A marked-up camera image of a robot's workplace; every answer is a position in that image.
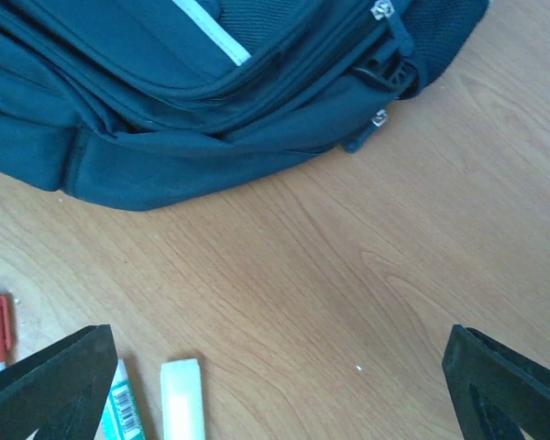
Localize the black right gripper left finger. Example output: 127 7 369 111
0 324 117 439

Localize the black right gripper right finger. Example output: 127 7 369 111
442 324 550 439

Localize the yellow highlighter pen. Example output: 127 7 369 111
160 358 206 440

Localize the navy blue student backpack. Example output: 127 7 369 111
0 0 489 211

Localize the green label glue stick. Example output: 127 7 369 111
101 359 146 440

